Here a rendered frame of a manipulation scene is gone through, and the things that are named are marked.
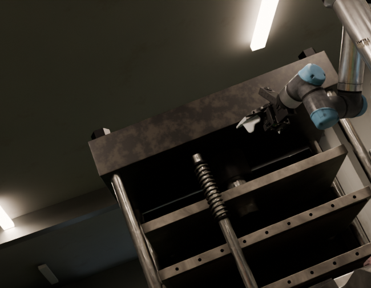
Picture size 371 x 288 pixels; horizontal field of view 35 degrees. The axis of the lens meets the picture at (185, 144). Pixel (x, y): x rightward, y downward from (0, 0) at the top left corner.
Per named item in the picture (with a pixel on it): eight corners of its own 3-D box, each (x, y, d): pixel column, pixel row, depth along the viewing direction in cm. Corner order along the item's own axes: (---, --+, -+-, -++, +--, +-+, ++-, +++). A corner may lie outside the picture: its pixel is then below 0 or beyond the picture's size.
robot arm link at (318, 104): (353, 115, 176) (337, 86, 180) (327, 118, 170) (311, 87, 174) (337, 129, 182) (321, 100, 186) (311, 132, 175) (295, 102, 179)
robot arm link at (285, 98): (282, 82, 184) (302, 83, 188) (274, 90, 188) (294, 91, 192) (290, 101, 181) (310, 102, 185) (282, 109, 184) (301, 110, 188)
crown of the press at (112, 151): (376, 143, 280) (319, 42, 302) (123, 244, 271) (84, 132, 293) (345, 193, 358) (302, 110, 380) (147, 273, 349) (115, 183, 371)
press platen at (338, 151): (348, 152, 293) (343, 143, 295) (144, 234, 285) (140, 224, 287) (327, 192, 358) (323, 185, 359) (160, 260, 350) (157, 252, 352)
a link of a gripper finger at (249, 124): (237, 136, 194) (262, 125, 192) (232, 122, 197) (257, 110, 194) (240, 140, 197) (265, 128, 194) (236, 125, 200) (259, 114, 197)
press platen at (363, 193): (373, 194, 281) (369, 185, 283) (161, 281, 273) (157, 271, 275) (346, 230, 349) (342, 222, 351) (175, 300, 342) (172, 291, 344)
